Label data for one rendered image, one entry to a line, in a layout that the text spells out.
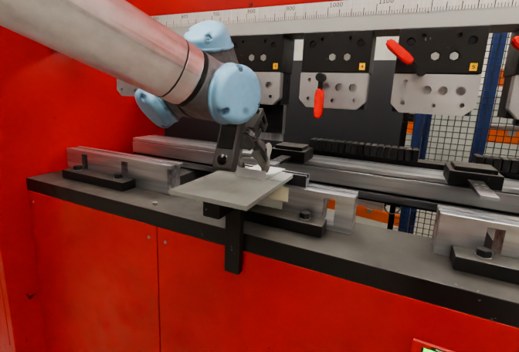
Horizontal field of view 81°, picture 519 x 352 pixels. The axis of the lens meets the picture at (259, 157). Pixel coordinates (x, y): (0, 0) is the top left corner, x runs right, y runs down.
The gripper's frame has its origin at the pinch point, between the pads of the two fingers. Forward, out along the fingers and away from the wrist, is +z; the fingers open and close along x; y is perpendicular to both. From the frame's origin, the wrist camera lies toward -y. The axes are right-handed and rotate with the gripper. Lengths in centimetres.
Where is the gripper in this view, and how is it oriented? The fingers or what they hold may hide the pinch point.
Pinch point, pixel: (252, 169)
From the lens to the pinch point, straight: 74.8
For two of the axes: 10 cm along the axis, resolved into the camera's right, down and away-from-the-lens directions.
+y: 3.5, -7.6, 5.5
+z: 2.4, 6.4, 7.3
